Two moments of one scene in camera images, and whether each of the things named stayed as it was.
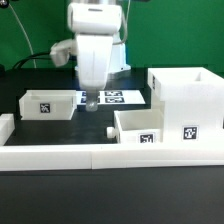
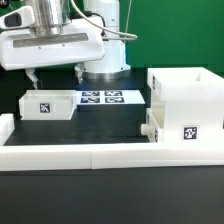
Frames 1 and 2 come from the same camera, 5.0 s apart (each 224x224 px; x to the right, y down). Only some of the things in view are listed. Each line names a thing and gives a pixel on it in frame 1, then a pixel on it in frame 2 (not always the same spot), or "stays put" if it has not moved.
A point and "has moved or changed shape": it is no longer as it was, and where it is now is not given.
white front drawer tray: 137,126 has moved or changed shape
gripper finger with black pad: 91,99 -> 29,73
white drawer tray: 48,104 stays put
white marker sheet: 112,97 stays put
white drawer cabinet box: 193,104 stays put
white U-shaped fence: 52,157 stays put
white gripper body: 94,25 -> 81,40
